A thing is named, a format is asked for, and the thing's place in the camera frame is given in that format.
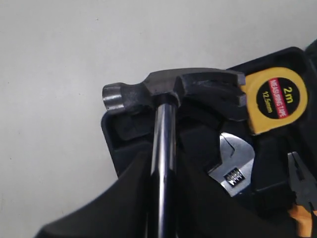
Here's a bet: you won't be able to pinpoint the yellow tape measure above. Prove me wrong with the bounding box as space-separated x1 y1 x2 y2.
241 67 308 134

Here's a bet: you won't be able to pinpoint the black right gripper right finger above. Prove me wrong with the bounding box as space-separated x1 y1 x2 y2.
177 163 297 238

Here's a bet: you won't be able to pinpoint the orange handled pliers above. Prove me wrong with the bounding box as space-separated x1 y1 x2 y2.
288 152 317 238

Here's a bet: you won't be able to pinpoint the black plastic tool case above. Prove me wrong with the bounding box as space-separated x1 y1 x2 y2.
101 39 317 238

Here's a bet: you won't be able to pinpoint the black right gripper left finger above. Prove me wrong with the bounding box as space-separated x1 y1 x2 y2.
36 152 151 238

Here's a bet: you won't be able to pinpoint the adjustable wrench black handle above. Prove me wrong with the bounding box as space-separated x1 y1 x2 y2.
208 132 255 197

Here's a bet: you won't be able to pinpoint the steel claw hammer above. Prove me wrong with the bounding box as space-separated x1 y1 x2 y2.
102 68 246 238

